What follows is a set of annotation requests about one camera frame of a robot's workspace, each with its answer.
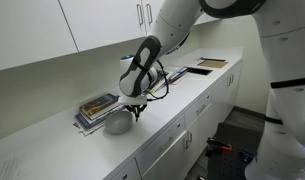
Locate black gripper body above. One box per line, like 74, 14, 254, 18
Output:
125, 105, 146, 121

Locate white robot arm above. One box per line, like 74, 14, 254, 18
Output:
119, 0, 305, 180

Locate grey bowl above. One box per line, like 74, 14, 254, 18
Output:
105, 111, 133, 134

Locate white lower cabinet unit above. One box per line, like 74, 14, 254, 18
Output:
103, 60, 242, 180

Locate stack of books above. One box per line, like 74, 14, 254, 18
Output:
75, 93, 124, 136

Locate left orange black clamp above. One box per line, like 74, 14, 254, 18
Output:
207, 138, 232, 151

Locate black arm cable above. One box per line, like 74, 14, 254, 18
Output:
145, 59, 170, 101

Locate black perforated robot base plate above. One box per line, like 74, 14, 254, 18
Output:
206, 123, 262, 180

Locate white upper wall cabinets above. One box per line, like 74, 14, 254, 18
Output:
0, 0, 223, 73

